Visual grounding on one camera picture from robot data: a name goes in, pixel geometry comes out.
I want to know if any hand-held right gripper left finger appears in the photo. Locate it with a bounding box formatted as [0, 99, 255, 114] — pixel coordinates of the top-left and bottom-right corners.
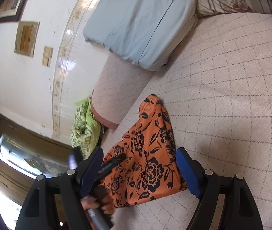
[15, 147, 103, 230]

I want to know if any pink bolster pillow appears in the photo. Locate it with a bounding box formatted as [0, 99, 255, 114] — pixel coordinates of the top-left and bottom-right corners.
[90, 53, 167, 130]

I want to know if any green checkered pillow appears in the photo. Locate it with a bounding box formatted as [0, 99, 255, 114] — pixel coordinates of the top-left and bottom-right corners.
[70, 96, 101, 160]

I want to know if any wooden door with stained glass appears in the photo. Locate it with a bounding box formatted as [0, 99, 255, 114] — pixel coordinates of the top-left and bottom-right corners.
[0, 102, 84, 230]

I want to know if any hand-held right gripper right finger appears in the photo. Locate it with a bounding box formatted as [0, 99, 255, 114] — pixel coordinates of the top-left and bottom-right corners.
[176, 147, 263, 230]

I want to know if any framed wall plaque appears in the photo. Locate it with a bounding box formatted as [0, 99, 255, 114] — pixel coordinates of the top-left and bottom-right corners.
[14, 20, 41, 58]

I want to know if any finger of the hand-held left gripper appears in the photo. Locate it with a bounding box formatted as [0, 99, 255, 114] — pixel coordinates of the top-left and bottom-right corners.
[97, 153, 127, 176]

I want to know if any orange black floral blouse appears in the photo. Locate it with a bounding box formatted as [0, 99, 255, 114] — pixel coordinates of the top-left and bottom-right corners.
[95, 95, 188, 209]

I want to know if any light blue pillow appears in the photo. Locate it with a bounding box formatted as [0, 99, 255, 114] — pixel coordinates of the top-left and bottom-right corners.
[82, 0, 199, 71]

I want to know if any person's left hand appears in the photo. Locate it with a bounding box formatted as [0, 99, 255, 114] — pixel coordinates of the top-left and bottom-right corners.
[81, 187, 115, 218]

